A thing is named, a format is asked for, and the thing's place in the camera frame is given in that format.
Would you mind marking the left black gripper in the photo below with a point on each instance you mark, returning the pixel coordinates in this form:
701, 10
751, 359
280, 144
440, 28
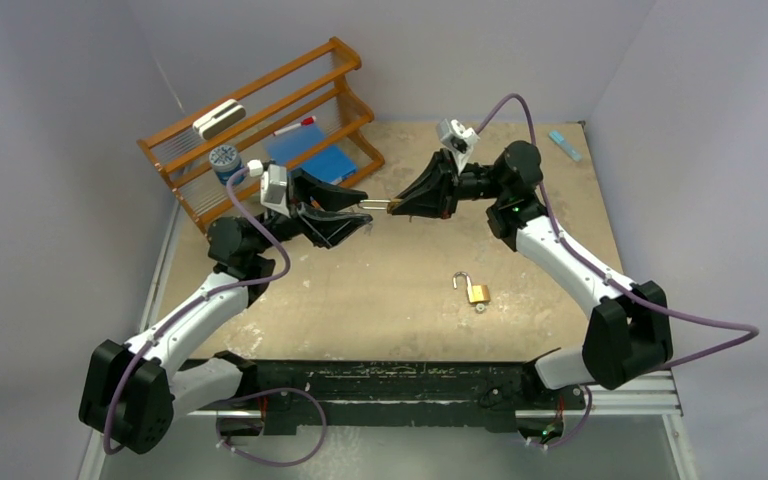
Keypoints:
323, 228

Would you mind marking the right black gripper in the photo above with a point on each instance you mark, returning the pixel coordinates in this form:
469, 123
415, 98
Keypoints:
433, 195

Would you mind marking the brass padlock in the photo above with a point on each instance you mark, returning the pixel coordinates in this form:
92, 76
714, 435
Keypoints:
378, 204
476, 293

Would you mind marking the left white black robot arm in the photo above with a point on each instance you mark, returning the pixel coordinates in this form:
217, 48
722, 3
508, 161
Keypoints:
129, 396

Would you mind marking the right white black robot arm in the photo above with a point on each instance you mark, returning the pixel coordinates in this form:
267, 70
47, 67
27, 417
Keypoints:
628, 332

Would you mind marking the blue book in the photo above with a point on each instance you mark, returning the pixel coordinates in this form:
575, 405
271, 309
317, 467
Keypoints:
330, 165

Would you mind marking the red capped marker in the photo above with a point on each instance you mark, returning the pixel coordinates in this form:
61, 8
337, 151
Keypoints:
310, 120

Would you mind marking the orange wooden rack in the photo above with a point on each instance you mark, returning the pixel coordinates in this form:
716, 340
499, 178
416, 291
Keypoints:
313, 84

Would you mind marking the blue lidded jar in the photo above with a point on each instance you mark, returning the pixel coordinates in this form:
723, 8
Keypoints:
225, 161

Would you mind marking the light blue eraser block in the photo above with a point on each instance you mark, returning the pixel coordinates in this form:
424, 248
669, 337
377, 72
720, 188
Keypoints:
559, 140

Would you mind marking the white board eraser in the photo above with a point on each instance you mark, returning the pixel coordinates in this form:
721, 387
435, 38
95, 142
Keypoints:
219, 119

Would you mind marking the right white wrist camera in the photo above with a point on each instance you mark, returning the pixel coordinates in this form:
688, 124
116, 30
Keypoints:
458, 139

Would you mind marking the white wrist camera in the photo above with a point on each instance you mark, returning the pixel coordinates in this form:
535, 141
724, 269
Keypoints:
458, 139
273, 186

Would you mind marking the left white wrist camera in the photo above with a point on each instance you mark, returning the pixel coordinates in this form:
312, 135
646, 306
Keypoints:
273, 186

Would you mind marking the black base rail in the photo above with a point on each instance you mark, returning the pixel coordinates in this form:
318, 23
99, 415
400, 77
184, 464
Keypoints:
499, 397

